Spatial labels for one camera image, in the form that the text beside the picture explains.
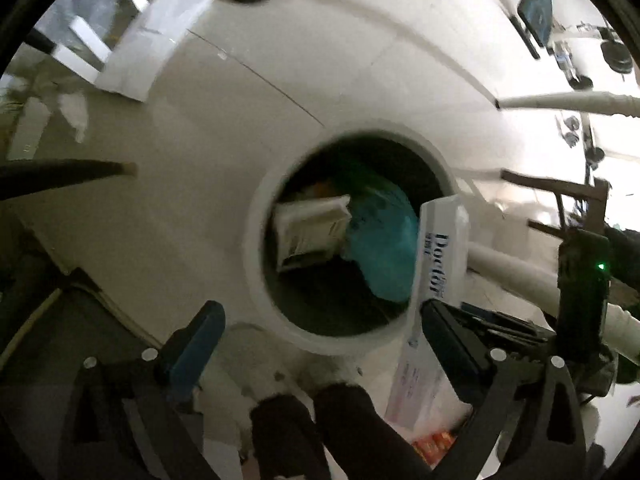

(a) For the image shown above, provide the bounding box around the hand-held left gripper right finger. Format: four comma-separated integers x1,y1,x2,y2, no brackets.
421,299,587,480

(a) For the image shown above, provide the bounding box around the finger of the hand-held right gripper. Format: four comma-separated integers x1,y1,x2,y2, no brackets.
460,302,547,337
479,326,552,352

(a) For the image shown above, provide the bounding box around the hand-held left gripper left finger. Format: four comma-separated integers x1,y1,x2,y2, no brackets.
60,300,227,480

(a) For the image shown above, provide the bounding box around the long white box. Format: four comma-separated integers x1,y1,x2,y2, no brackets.
385,197,473,433

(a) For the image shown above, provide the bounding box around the white trash bin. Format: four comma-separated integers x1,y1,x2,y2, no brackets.
243,119,468,357

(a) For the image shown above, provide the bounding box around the blue plastic bag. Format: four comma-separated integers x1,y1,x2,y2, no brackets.
345,180,421,303

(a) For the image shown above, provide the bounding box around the green white medicine box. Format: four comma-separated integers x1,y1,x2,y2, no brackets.
272,195,353,273

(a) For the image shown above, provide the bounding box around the white table leg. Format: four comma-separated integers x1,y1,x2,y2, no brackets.
467,245,640,356
495,91,640,120

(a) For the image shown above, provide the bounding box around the red snack packet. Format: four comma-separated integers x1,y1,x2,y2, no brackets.
410,430,458,466

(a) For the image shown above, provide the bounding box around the dark wooden stool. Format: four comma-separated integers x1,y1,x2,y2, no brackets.
500,169,611,241

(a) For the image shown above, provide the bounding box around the white fluffy slipper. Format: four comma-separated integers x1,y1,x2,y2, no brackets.
260,355,361,401

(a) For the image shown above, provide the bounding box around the person's right leg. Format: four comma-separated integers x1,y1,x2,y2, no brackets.
312,384,431,480

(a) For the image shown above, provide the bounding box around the person's leg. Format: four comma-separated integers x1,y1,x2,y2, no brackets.
312,384,431,480
249,394,333,480

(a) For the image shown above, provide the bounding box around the person's left leg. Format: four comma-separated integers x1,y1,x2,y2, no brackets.
249,394,333,480

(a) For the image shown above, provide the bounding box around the chrome dumbbell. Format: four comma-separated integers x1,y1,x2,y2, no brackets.
557,115,583,148

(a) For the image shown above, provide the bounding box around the black furniture leg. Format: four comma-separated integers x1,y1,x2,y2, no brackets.
0,159,137,201

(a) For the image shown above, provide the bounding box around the short barbell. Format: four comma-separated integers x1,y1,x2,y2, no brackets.
570,40,633,92

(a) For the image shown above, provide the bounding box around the white plastic scrap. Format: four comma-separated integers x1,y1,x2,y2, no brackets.
57,90,91,143

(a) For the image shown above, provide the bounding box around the white frame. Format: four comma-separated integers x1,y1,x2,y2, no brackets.
50,15,113,86

